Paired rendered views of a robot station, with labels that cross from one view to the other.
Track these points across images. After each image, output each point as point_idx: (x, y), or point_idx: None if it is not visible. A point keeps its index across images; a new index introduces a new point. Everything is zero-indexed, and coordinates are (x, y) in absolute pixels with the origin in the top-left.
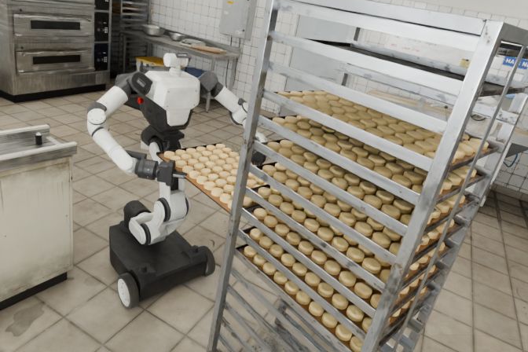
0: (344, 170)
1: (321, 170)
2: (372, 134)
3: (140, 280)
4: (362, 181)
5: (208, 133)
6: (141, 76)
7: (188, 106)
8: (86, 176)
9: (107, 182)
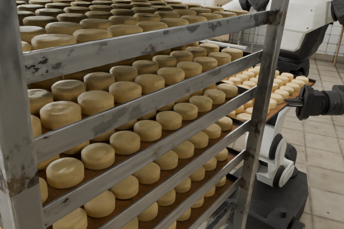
0: (81, 4)
1: None
2: None
3: None
4: (42, 5)
5: None
6: None
7: (299, 28)
8: (329, 136)
9: (338, 147)
